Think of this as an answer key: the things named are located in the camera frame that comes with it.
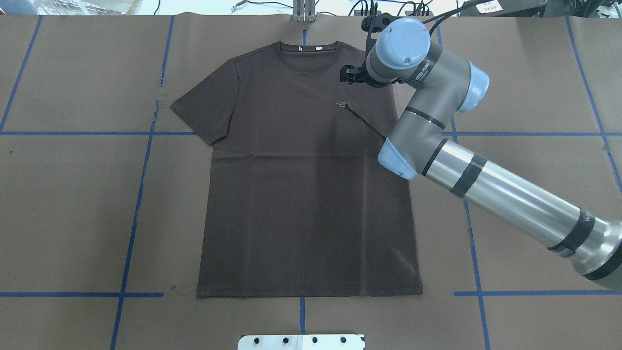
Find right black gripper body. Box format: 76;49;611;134
340;65;369;84

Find dark brown t-shirt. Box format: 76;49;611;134
171;41;423;298

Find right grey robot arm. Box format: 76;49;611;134
340;14;622;292

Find black device with label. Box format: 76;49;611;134
458;0;547;17

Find grey metal bracket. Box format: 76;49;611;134
293;0;317;22

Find black cables behind table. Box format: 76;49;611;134
350;0;433;17

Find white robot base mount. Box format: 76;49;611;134
237;334;366;350

